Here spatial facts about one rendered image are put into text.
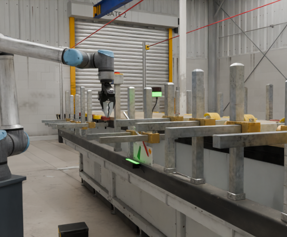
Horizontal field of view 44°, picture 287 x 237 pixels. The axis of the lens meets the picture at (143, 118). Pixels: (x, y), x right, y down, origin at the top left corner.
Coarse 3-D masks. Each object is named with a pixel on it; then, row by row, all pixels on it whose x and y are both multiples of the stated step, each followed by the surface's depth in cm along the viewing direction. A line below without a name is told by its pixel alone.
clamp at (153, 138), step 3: (144, 132) 189; (150, 135) 181; (153, 135) 181; (156, 135) 182; (150, 138) 181; (153, 138) 181; (156, 138) 182; (144, 141) 188; (147, 141) 185; (150, 141) 182; (153, 141) 181; (156, 141) 182
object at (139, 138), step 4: (112, 136) 178; (116, 136) 178; (120, 136) 178; (124, 136) 179; (128, 136) 180; (132, 136) 180; (136, 136) 181; (140, 136) 182; (144, 136) 183; (160, 136) 187; (164, 136) 188; (100, 140) 174; (104, 140) 175; (108, 140) 175; (112, 140) 176; (116, 140) 177; (120, 140) 178; (124, 140) 179; (128, 140) 180; (132, 140) 181; (136, 140) 181; (140, 140) 182; (144, 140) 183
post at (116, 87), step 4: (116, 84) 233; (116, 88) 233; (116, 92) 233; (116, 96) 234; (116, 100) 234; (116, 104) 234; (116, 108) 234; (116, 112) 234; (116, 116) 234; (120, 116) 235; (116, 128) 235; (120, 128) 236; (116, 132) 235; (120, 132) 236; (116, 144) 235; (120, 144) 236; (116, 148) 235; (120, 148) 236
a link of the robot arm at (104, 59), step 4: (100, 52) 195; (104, 52) 194; (108, 52) 195; (112, 52) 197; (96, 56) 196; (100, 56) 195; (104, 56) 195; (108, 56) 195; (112, 56) 197; (96, 60) 196; (100, 60) 195; (104, 60) 195; (108, 60) 195; (112, 60) 197; (96, 64) 197; (100, 64) 196; (104, 64) 195; (108, 64) 195; (112, 64) 197; (100, 68) 196; (104, 68) 195; (108, 68) 195; (112, 68) 197
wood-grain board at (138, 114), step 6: (96, 114) 361; (102, 114) 360; (120, 114) 356; (126, 114) 355; (138, 114) 353; (156, 114) 349; (162, 114) 348; (258, 120) 237; (264, 120) 236; (276, 144) 127; (282, 144) 124
